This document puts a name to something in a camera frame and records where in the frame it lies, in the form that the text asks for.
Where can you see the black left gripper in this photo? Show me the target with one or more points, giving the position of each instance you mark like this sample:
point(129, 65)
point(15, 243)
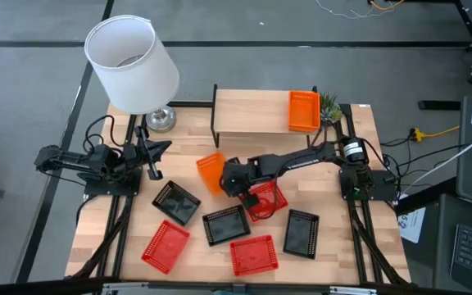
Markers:
point(137, 153)

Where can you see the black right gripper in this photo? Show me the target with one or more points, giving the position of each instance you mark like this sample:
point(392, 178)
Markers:
point(238, 176)

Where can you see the orange plastic slotted basket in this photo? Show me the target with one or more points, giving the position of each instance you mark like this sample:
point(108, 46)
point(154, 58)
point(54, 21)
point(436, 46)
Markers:
point(303, 110)
point(210, 170)

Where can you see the black plastic slotted basket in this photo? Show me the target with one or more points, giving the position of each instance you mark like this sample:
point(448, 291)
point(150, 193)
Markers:
point(225, 225)
point(176, 202)
point(300, 233)

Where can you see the red plastic slotted basket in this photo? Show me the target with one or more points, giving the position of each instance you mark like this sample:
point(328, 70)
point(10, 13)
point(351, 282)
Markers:
point(165, 246)
point(253, 256)
point(272, 201)

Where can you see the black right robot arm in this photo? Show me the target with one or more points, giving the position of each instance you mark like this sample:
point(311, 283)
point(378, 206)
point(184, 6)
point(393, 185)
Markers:
point(301, 157)

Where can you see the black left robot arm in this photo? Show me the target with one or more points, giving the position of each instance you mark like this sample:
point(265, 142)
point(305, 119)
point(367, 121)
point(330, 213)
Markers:
point(76, 162)

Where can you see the wooden shelf with black legs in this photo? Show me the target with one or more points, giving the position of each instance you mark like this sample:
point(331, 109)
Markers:
point(248, 110)

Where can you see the silver lamp base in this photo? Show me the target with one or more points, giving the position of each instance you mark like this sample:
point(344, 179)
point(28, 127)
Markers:
point(161, 121)

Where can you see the small green succulent plant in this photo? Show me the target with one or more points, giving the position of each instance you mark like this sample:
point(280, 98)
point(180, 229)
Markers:
point(329, 108)

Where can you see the white paper sheet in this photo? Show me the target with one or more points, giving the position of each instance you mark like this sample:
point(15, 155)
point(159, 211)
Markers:
point(411, 225)

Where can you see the black floor bar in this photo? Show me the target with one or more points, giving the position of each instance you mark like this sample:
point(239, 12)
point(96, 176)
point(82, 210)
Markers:
point(438, 105)

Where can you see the black aluminium table frame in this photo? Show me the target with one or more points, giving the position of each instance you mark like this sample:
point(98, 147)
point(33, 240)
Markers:
point(191, 104)

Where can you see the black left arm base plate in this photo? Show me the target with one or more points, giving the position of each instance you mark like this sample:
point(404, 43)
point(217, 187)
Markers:
point(109, 189)

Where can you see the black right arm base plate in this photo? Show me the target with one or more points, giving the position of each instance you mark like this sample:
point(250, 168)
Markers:
point(377, 191)

